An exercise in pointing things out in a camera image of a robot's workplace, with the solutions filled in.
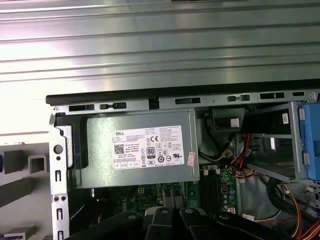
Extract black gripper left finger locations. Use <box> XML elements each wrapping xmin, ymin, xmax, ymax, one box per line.
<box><xmin>66</xmin><ymin>207</ymin><xmax>177</xmax><ymax>240</ymax></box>

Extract metal socket cover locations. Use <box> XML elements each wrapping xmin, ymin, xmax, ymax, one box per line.
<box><xmin>162</xmin><ymin>188</ymin><xmax>186</xmax><ymax>209</ymax></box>

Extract black open PC case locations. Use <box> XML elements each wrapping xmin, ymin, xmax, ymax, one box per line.
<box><xmin>45</xmin><ymin>79</ymin><xmax>320</xmax><ymax>240</ymax></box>

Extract red orange wire bundle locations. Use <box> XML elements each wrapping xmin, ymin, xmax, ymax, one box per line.
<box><xmin>231</xmin><ymin>132</ymin><xmax>255</xmax><ymax>176</ymax></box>

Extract grey parts rack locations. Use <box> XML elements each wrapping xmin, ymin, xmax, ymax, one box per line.
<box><xmin>0</xmin><ymin>142</ymin><xmax>51</xmax><ymax>240</ymax></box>

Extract metal optical drive cage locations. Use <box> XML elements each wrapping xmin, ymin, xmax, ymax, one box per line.
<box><xmin>246</xmin><ymin>101</ymin><xmax>320</xmax><ymax>181</ymax></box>

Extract yellow black wire bundle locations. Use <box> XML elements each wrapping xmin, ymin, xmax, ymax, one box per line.
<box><xmin>199</xmin><ymin>146</ymin><xmax>235</xmax><ymax>163</ymax></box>

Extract green motherboard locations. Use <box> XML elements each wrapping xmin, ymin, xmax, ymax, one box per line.
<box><xmin>67</xmin><ymin>163</ymin><xmax>242</xmax><ymax>218</ymax></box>

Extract black RAM slots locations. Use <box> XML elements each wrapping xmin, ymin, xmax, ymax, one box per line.
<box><xmin>199</xmin><ymin>169</ymin><xmax>221</xmax><ymax>213</ymax></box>

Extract orange red power wire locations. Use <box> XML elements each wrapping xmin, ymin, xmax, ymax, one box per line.
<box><xmin>282</xmin><ymin>184</ymin><xmax>320</xmax><ymax>240</ymax></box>

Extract blue plastic bay latch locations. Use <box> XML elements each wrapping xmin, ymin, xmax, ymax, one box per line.
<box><xmin>298</xmin><ymin>103</ymin><xmax>320</xmax><ymax>181</ymax></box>

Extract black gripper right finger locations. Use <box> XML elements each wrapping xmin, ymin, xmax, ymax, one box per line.
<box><xmin>178</xmin><ymin>206</ymin><xmax>298</xmax><ymax>240</ymax></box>

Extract grey Dell power supply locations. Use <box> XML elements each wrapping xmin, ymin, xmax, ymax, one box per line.
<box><xmin>76</xmin><ymin>109</ymin><xmax>201</xmax><ymax>190</ymax></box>

